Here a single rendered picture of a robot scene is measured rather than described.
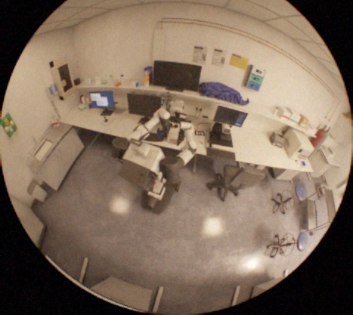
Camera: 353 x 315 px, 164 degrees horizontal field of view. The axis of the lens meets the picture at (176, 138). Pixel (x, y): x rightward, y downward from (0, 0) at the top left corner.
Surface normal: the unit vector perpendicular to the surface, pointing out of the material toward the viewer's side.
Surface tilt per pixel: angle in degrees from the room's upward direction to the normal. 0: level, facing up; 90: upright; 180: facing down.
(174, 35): 90
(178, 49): 90
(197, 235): 0
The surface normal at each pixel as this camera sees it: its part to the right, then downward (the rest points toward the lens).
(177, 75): -0.18, 0.64
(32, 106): 0.98, 0.20
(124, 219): 0.09, -0.70
